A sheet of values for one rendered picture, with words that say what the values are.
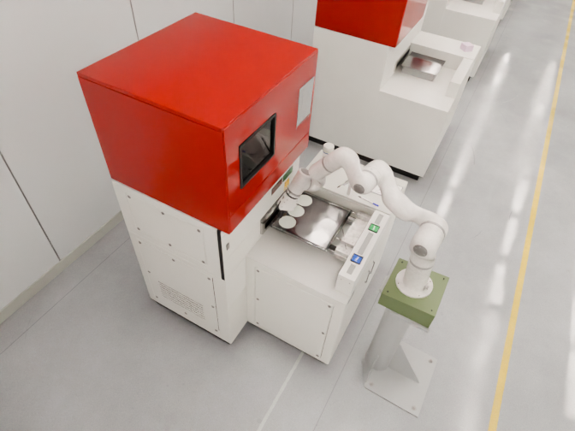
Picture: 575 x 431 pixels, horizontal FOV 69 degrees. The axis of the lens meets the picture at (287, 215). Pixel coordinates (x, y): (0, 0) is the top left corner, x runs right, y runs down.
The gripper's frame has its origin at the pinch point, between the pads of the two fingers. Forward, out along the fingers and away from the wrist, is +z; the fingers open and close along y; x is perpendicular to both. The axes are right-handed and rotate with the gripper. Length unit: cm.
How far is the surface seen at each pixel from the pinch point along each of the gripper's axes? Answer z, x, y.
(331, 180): -16.1, 19.1, 38.5
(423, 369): 55, -81, 112
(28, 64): 1, 107, -127
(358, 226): -10.0, -14.8, 45.4
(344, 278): -4, -50, 17
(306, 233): 2.4, -12.1, 14.5
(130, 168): -4, 16, -83
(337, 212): -8.1, -2.0, 36.9
